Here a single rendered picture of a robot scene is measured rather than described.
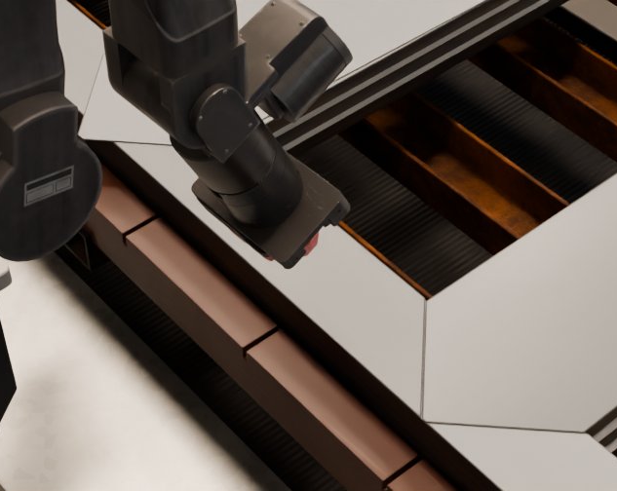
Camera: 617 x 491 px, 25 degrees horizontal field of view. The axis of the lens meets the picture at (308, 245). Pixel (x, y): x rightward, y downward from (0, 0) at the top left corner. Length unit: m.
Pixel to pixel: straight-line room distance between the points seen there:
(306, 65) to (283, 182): 0.09
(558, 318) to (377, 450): 0.19
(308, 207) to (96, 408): 0.47
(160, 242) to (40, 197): 0.55
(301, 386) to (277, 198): 0.28
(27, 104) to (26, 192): 0.05
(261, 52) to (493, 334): 0.39
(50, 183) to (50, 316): 0.70
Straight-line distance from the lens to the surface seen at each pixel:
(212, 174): 0.92
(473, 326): 1.20
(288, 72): 0.92
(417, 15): 1.51
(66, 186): 0.79
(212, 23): 0.82
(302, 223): 0.98
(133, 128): 1.38
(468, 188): 1.58
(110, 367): 1.42
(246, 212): 0.97
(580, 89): 1.73
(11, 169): 0.75
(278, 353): 1.23
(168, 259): 1.31
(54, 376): 1.42
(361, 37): 1.47
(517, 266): 1.25
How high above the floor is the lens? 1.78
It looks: 47 degrees down
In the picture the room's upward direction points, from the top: straight up
